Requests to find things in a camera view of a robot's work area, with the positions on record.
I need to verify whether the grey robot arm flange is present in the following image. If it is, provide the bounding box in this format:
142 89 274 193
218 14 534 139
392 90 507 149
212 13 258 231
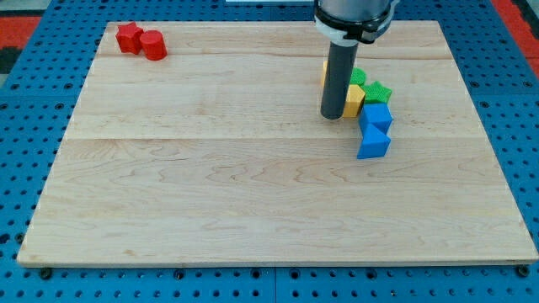
314 0 400 47

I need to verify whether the blue cube block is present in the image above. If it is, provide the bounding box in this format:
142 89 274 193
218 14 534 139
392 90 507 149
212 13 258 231
359 103 393 135

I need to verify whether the green star block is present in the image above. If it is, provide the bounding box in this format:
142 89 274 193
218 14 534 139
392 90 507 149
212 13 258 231
362 81 392 104

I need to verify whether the red star block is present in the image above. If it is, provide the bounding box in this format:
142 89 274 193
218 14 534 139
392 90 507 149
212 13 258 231
115 22 144 55

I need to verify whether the light wooden board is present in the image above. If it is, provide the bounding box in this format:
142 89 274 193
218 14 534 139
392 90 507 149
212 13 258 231
18 21 538 268

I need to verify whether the yellow pentagon block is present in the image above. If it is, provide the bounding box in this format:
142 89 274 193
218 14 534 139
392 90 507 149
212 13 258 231
342 84 366 118

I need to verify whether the yellow block behind rod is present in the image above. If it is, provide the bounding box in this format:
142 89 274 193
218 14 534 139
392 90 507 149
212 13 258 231
321 61 328 88

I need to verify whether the blue triangular block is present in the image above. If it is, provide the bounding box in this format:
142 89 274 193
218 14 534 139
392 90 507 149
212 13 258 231
357 124 391 159

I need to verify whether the green cylinder block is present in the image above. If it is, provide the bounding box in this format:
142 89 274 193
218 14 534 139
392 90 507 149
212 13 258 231
350 67 367 87

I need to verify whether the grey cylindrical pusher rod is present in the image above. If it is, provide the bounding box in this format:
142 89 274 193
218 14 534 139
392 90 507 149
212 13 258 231
320 42 358 120

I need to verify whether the red cylinder block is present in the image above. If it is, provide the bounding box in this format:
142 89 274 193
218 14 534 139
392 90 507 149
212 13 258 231
140 30 168 61

